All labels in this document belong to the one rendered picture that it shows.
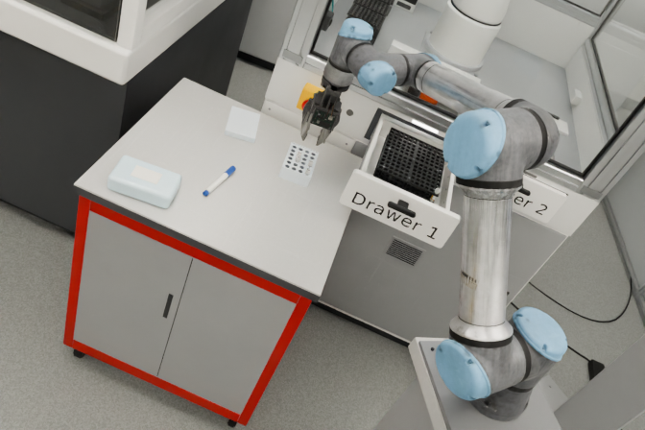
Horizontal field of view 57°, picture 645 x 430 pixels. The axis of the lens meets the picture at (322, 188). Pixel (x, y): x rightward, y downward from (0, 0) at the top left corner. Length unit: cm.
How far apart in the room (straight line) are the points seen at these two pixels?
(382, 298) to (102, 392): 98
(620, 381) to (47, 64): 201
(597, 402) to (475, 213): 132
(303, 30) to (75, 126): 77
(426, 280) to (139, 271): 100
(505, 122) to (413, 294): 122
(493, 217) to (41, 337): 150
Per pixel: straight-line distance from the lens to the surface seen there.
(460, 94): 129
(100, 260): 163
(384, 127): 180
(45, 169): 218
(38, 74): 197
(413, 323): 229
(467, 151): 105
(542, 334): 126
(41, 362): 208
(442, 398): 136
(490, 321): 115
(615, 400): 226
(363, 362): 232
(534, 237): 197
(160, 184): 144
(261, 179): 161
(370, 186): 149
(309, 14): 170
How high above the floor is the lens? 178
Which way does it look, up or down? 38 degrees down
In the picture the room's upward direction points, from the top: 25 degrees clockwise
